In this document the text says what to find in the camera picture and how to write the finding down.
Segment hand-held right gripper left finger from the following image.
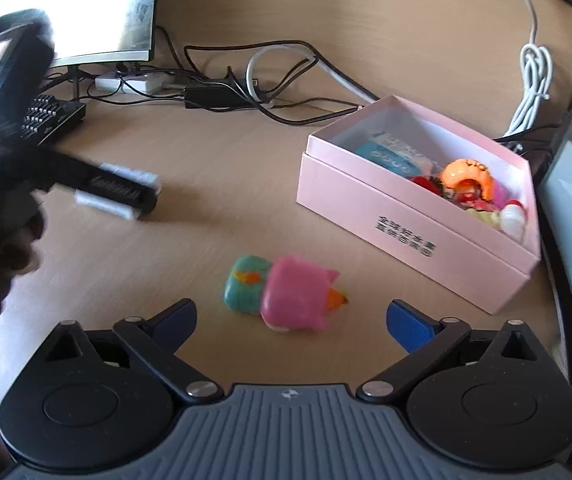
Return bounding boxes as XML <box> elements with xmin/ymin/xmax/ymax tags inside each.
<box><xmin>20</xmin><ymin>298</ymin><xmax>223</xmax><ymax>404</ymax></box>

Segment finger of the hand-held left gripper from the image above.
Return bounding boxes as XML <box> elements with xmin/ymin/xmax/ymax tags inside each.
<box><xmin>33</xmin><ymin>147</ymin><xmax>160</xmax><ymax>216</ymax></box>

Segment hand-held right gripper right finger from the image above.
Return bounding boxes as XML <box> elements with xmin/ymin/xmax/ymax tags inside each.
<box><xmin>356</xmin><ymin>299</ymin><xmax>556</xmax><ymax>404</ymax></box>

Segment teal toy block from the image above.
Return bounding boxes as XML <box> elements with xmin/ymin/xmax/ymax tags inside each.
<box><xmin>222</xmin><ymin>254</ymin><xmax>273</xmax><ymax>317</ymax></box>

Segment pink cardboard box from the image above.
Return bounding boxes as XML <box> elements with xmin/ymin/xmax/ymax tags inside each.
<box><xmin>296</xmin><ymin>94</ymin><xmax>543</xmax><ymax>315</ymax></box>

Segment pink toy figure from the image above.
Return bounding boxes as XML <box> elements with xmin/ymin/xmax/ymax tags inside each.
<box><xmin>260</xmin><ymin>255</ymin><xmax>349</xmax><ymax>334</ymax></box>

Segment white and red toy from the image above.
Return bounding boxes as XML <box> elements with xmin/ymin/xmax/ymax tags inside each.
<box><xmin>500</xmin><ymin>200</ymin><xmax>527</xmax><ymax>242</ymax></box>

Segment orange toy figure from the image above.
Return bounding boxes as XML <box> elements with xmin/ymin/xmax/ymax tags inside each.
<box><xmin>438</xmin><ymin>158</ymin><xmax>496</xmax><ymax>206</ymax></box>

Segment blue plastic packet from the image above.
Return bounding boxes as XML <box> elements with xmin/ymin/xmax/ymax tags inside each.
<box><xmin>355</xmin><ymin>131</ymin><xmax>443</xmax><ymax>179</ymax></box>

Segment wooden desktop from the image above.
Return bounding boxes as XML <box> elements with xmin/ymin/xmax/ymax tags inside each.
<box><xmin>0</xmin><ymin>62</ymin><xmax>572</xmax><ymax>471</ymax></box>

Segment black keyboard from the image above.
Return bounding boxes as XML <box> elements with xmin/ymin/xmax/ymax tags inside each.
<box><xmin>18</xmin><ymin>94</ymin><xmax>88</xmax><ymax>147</ymax></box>

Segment white power strip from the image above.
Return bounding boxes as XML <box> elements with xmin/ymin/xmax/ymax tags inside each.
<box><xmin>94</xmin><ymin>71</ymin><xmax>177</xmax><ymax>95</ymax></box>

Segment black computer monitor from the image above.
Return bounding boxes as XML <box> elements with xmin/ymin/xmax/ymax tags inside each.
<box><xmin>0</xmin><ymin>0</ymin><xmax>161</xmax><ymax>69</ymax></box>

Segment black power adapter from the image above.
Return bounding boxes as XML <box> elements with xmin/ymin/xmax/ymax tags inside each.
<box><xmin>184</xmin><ymin>80</ymin><xmax>253</xmax><ymax>110</ymax></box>

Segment thick white cable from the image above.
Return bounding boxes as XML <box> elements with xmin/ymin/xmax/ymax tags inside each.
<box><xmin>246</xmin><ymin>45</ymin><xmax>381</xmax><ymax>107</ymax></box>

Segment black cable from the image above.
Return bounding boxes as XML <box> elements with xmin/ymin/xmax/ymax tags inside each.
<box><xmin>184</xmin><ymin>40</ymin><xmax>367</xmax><ymax>126</ymax></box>

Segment white coiled cable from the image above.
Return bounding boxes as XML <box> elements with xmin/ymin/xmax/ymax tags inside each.
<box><xmin>498</xmin><ymin>0</ymin><xmax>553</xmax><ymax>137</ymax></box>

